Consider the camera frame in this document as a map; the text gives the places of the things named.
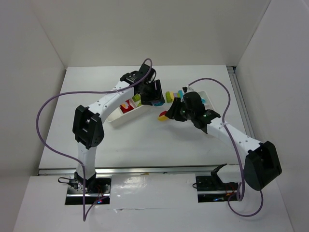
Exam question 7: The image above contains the teal frog lego brick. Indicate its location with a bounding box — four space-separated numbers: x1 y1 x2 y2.
152 101 165 107

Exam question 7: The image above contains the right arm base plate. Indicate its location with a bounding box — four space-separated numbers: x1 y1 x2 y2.
192 164 239 203

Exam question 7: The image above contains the yellow lego plate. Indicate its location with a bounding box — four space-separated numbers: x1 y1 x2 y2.
158 115 169 121

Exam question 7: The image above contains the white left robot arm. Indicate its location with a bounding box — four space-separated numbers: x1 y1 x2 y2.
72 64 164 190

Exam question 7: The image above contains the long green lego brick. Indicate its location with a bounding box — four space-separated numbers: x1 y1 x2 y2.
165 91 173 103

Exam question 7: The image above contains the green square lego brick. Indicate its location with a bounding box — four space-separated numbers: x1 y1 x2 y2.
132 94 141 102

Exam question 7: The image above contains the white sorting tray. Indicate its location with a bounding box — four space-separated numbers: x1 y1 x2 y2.
107 94 150 128
197 91 215 111

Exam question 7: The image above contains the flower printed lego brick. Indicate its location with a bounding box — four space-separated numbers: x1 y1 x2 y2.
121 102 130 109

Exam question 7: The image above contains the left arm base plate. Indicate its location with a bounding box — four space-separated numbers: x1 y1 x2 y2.
63 177 112 205

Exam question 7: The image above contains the red sloped lego brick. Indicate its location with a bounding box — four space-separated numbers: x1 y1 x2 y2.
159 111 167 117

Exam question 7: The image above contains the aluminium side rail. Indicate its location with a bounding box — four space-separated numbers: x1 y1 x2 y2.
226 66 254 137

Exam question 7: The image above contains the aluminium front rail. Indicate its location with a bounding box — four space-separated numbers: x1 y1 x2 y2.
37 165 244 176

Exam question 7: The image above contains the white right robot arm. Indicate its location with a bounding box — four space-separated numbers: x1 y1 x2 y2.
165 91 282 191

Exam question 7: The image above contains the red base lego brick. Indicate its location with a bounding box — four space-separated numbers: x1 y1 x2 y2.
120 100 134 114

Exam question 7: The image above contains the teal long lego brick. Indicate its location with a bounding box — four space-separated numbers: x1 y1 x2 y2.
178 90 183 98

